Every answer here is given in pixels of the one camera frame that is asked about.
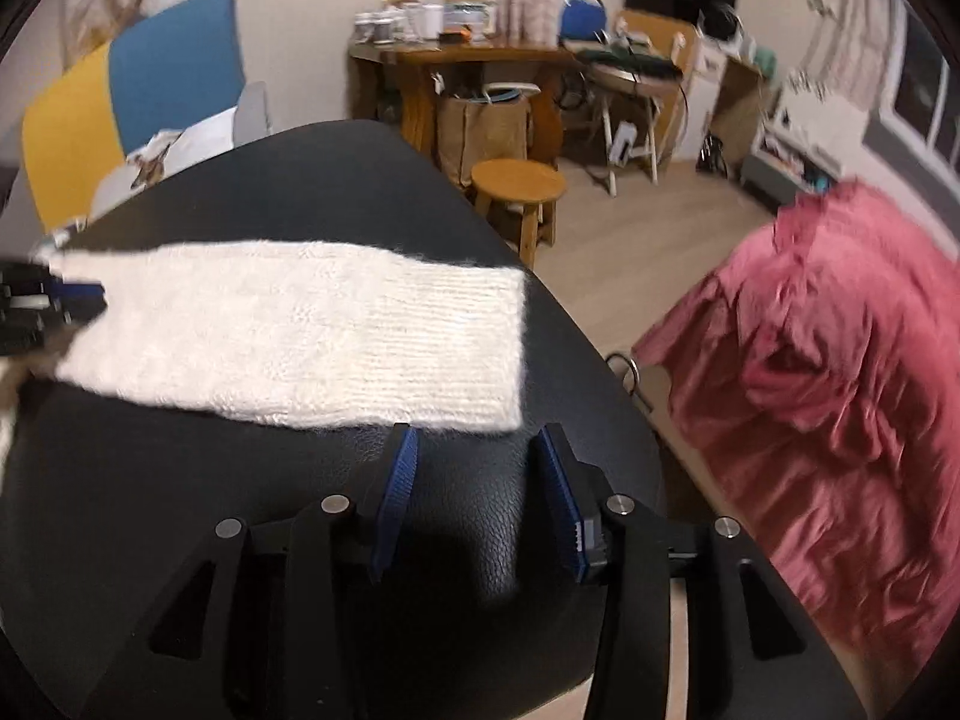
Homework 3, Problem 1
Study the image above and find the brown paper bag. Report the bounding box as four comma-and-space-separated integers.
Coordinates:
435, 82, 530, 188

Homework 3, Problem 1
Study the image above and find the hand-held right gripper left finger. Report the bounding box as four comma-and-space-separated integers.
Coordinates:
75, 424, 421, 720

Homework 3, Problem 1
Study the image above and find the dark wooden desk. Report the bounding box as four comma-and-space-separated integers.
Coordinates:
349, 41, 578, 188

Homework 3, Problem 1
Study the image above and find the round wooden stool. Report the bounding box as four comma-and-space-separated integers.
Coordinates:
469, 159, 567, 271

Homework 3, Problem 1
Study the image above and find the light wooden desk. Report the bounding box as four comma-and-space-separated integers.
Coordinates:
615, 7, 766, 166

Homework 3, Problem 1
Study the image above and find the low grey cabinet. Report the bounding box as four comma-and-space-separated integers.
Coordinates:
739, 90, 841, 215

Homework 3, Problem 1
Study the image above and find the red quilt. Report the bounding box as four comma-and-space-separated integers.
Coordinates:
630, 180, 960, 672

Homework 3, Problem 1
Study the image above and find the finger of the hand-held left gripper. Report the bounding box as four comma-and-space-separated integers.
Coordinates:
43, 277, 110, 322

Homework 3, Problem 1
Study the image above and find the white deer-print pillow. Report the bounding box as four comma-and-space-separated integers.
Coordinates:
90, 109, 241, 218

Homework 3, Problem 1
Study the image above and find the white round fan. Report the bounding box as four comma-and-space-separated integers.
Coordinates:
697, 4, 743, 42

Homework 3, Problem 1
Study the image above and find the white-framed window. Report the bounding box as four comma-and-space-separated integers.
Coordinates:
870, 7, 960, 173

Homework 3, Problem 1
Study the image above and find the stack of boxes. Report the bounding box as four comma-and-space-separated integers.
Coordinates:
442, 0, 500, 42

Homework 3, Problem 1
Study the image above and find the cream knit sweater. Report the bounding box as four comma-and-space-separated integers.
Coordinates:
0, 238, 530, 466

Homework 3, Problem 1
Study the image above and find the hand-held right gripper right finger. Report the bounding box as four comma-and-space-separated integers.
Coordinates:
534, 424, 871, 720

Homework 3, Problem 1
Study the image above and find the grey yellow blue sofa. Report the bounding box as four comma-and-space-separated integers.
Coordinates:
19, 0, 275, 237

